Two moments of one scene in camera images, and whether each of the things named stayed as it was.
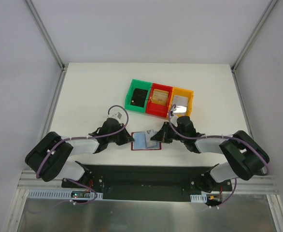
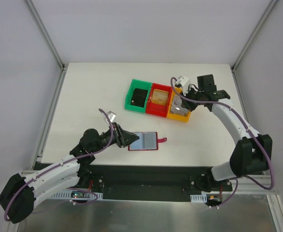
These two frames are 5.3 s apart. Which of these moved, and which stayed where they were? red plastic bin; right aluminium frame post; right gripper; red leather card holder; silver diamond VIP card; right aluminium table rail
Moved: silver diamond VIP card; right gripper
Stayed: right aluminium table rail; right aluminium frame post; red leather card holder; red plastic bin
